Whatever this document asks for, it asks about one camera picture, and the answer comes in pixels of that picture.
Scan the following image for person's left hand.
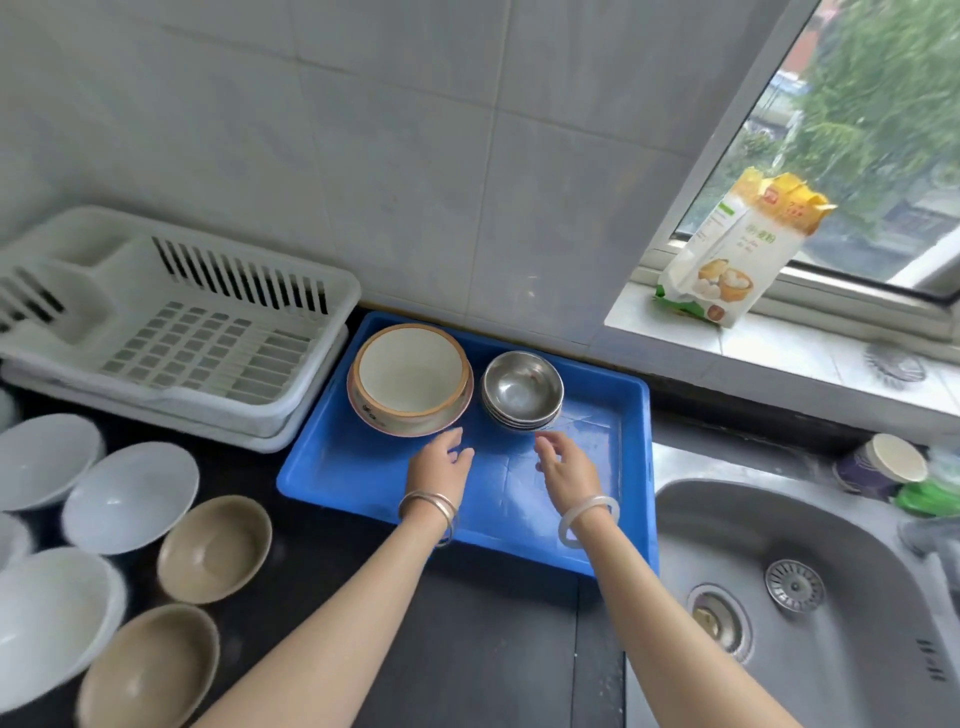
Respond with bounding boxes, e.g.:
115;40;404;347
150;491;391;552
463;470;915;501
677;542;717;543
407;427;476;502

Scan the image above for person's right hand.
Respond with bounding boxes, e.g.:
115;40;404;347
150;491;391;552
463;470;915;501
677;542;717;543
534;431;603;516

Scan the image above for person's left forearm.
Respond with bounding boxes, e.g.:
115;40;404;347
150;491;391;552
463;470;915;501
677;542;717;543
191;513;451;728

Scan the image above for person's right forearm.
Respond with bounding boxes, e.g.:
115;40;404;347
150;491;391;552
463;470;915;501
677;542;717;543
573;516;805;728

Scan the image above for stainless steel bowl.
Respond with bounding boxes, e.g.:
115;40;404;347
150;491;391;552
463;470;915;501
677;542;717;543
481;350;566;421
483;405;564;428
489;414;561;434

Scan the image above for blue plastic tray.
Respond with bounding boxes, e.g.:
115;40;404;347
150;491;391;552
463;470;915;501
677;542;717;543
276;311;660;579

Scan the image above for translucent white bangle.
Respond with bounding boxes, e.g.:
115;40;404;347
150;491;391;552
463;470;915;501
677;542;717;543
556;494;622;551

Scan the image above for cream bowl with brown rim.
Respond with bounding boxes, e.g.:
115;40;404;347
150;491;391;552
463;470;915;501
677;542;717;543
351;323;472;421

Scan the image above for white plastic drip tray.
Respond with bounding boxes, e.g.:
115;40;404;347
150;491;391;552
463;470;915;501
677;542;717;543
0;324;351;456

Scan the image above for beige ceramic bowl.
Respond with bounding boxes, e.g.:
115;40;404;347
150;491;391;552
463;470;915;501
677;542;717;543
75;603;221;728
156;494;273;606

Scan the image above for white and yellow flour bag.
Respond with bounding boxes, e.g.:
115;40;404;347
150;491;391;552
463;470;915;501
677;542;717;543
655;165;839;330

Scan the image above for round sink drain strainer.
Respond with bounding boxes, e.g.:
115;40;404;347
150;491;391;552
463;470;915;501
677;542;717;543
764;558;827;615

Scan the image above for white plastic dish rack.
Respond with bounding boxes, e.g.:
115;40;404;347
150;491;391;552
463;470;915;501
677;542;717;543
0;205;363;441

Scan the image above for purple paper cup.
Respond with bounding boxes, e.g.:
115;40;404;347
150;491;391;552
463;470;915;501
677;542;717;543
831;432;930;503

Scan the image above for stainless steel sink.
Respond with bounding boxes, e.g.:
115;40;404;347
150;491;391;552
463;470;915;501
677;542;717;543
624;441;960;728

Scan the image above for green plastic bottle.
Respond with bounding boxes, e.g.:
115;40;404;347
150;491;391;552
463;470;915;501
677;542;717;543
894;480;960;519

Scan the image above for large white ceramic bowl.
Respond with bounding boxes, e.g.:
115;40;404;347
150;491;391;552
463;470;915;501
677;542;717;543
0;546;129;714

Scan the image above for green tree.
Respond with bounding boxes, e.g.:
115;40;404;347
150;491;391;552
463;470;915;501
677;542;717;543
738;0;960;226

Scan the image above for silver wrist bracelets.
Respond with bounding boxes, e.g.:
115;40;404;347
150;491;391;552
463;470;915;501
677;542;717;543
396;489;460;549

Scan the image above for white window frame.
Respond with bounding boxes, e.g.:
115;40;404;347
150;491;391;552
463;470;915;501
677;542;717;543
630;0;960;346

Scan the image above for steel wire scrubber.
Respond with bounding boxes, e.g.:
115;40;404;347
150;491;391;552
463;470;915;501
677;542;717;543
861;342;930;392

